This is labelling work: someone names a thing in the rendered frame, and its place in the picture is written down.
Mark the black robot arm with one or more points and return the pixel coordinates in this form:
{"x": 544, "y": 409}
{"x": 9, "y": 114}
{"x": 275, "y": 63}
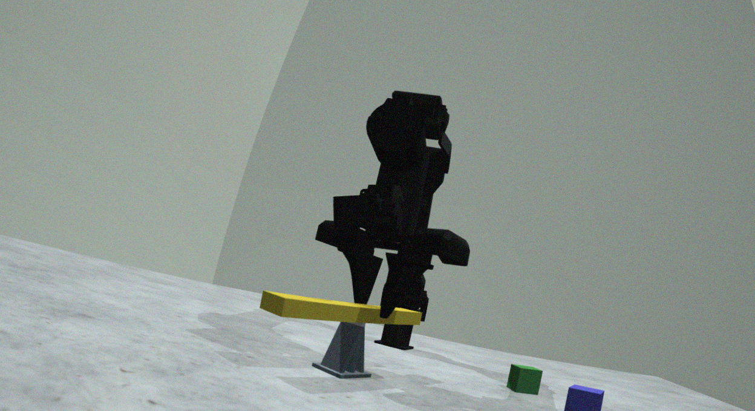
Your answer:
{"x": 398, "y": 130}

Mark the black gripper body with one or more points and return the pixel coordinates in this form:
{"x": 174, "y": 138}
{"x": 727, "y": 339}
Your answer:
{"x": 422, "y": 245}

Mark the yellow bar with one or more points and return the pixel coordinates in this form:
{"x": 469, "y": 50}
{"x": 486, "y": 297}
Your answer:
{"x": 309, "y": 308}

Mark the blue cube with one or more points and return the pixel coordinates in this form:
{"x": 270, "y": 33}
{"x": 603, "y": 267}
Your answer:
{"x": 581, "y": 398}

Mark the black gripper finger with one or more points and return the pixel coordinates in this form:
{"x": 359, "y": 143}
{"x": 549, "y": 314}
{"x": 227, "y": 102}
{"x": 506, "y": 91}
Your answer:
{"x": 364, "y": 271}
{"x": 403, "y": 272}

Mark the green cube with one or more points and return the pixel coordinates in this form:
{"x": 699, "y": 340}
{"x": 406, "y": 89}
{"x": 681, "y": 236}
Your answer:
{"x": 524, "y": 379}

